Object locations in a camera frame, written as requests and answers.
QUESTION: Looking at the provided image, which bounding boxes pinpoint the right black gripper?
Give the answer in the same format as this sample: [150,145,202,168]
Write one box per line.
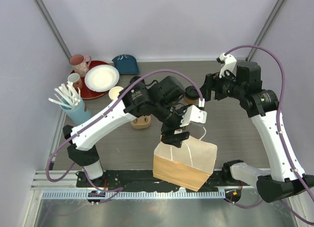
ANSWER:
[197,68,246,101]

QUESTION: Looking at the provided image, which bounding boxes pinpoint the brown paper bag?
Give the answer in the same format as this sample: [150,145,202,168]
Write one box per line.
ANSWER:
[153,130,217,192]

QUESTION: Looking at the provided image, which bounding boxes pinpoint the brown paper cup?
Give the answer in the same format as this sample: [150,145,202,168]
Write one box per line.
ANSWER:
[184,96,199,104]

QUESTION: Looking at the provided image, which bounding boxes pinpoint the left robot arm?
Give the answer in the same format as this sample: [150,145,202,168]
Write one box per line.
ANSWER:
[63,76,189,187]

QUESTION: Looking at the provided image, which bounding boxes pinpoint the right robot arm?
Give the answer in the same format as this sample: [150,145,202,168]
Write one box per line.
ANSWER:
[201,62,314,203]

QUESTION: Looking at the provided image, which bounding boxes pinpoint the brown pulp cup carrier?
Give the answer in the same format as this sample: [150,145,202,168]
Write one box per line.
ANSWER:
[131,116,151,129]

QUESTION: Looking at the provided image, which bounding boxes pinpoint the stack of black lids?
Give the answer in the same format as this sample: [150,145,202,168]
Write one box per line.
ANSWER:
[130,76,142,87]

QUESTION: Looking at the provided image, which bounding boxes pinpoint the stacked brown paper cups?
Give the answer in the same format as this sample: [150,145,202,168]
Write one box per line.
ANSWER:
[108,86,124,101]

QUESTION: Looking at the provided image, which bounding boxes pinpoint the white paper plate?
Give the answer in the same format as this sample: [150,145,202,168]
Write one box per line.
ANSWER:
[84,65,120,92]

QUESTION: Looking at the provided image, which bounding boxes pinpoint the light blue holder cup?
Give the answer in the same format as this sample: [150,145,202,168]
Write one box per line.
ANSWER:
[60,100,91,125]

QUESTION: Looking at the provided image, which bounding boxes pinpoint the red round tray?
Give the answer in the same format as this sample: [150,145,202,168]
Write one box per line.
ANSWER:
[70,60,108,100]

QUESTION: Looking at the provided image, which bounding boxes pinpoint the small pink floral mug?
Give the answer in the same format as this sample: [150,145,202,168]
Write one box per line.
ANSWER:
[68,73,83,89]

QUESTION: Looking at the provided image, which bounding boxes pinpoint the tall pink floral mug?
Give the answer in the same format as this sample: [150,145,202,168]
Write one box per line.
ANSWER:
[69,54,92,77]

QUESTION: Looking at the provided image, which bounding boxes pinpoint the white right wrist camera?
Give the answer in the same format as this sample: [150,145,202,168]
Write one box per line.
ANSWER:
[216,53,237,78]

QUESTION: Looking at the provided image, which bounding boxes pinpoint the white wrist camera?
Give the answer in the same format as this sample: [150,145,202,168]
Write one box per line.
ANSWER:
[216,53,237,78]
[180,99,207,127]

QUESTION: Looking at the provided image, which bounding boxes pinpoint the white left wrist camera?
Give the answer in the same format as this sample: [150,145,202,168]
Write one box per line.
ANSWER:
[180,99,207,127]

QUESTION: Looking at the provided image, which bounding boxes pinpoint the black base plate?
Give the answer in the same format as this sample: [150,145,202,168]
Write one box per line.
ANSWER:
[92,170,247,193]

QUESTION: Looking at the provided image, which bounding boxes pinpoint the aluminium rail frame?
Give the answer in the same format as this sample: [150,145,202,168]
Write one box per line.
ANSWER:
[30,168,300,201]

